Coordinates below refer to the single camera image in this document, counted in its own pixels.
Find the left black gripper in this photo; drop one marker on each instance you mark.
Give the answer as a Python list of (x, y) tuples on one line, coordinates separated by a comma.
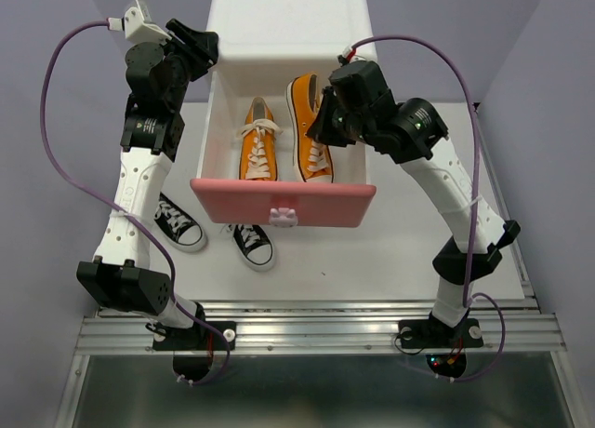
[(204, 49)]

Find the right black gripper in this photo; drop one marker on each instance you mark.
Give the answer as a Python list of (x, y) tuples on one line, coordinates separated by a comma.
[(321, 129)]

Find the orange canvas sneaker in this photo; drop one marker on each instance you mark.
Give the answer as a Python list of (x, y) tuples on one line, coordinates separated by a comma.
[(258, 136), (312, 160)]

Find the dark pink drawer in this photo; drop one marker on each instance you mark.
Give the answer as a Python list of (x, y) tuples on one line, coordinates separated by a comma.
[(288, 200)]

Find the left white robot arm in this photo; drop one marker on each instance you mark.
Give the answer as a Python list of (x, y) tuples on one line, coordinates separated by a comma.
[(119, 276)]

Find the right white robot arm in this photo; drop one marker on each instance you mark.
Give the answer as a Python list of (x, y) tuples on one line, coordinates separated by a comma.
[(416, 139)]

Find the white shoe cabinet body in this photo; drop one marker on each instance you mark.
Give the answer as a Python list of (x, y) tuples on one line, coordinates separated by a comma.
[(263, 44)]

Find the right black canvas sneaker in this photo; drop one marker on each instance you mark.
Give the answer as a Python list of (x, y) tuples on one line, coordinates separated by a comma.
[(253, 245)]

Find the black canvas sneaker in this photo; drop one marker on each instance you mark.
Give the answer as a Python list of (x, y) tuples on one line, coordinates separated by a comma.
[(253, 245), (180, 228)]

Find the left black canvas sneaker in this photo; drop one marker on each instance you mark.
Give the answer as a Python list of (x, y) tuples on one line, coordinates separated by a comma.
[(180, 228)]

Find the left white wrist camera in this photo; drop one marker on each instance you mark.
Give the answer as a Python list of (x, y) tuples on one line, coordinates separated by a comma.
[(138, 26)]

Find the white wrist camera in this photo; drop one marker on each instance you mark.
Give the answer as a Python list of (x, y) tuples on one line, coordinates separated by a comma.
[(348, 55), (138, 26)]

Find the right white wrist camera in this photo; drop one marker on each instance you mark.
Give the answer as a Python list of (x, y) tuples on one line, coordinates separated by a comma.
[(348, 55)]

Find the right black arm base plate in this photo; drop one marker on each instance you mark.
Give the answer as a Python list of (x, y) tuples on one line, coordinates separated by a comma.
[(430, 333)]

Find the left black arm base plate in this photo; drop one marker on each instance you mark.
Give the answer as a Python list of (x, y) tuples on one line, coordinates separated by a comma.
[(195, 338)]

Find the aluminium mounting rail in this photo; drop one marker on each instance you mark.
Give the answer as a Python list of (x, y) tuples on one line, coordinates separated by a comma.
[(325, 327)]

